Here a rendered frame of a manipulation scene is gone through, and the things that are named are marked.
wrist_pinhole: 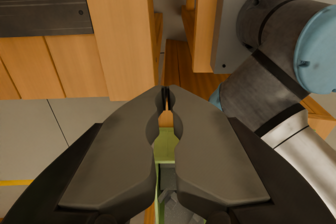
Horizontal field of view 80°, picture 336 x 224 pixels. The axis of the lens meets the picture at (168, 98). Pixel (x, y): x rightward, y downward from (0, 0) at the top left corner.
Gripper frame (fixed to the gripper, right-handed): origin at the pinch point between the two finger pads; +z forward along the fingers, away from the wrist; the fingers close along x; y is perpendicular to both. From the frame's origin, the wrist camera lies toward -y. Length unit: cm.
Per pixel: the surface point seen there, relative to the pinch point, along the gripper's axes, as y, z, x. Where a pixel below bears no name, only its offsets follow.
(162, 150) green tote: 46, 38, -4
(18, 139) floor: 121, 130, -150
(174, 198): 67, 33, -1
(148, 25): 4.7, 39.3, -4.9
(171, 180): 64, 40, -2
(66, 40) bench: 7.7, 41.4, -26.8
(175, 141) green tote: 46, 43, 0
